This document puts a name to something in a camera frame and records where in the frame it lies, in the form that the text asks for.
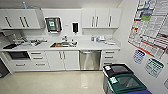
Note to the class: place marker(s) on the stainless steel dishwasher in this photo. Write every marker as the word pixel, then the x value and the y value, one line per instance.
pixel 90 60

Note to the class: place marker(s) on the white blue soap bottle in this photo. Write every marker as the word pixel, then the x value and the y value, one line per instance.
pixel 92 38

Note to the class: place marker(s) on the stainless steel sink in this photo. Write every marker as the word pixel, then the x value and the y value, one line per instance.
pixel 63 44

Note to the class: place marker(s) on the chrome sink faucet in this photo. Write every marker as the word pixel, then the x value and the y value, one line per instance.
pixel 65 38

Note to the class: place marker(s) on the black soap dispenser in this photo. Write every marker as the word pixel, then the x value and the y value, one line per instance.
pixel 75 27

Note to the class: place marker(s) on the white sink base cabinet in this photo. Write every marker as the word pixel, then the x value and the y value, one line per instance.
pixel 63 60

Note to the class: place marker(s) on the white folded cloth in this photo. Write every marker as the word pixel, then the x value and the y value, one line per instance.
pixel 110 42

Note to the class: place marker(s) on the steel paper towel dispenser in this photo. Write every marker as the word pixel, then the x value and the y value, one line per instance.
pixel 53 25

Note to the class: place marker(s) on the grey bin black lid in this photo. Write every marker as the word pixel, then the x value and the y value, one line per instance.
pixel 116 70

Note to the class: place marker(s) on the red white packet pile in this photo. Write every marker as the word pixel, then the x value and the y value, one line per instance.
pixel 33 42

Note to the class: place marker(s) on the bin sign blue print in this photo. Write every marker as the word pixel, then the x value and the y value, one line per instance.
pixel 138 56

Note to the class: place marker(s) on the grey bin green lid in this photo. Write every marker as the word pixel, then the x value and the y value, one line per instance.
pixel 128 83

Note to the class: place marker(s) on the black built-in microwave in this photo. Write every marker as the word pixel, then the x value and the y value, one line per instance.
pixel 18 55

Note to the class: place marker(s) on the bin sign green print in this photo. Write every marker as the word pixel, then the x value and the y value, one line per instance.
pixel 154 67

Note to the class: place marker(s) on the pale blue bottle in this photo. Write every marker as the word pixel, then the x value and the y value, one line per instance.
pixel 24 5

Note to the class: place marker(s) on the black coffee machine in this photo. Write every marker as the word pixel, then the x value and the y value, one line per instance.
pixel 8 37

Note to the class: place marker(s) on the large colourful wall poster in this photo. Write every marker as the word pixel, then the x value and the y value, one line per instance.
pixel 150 23

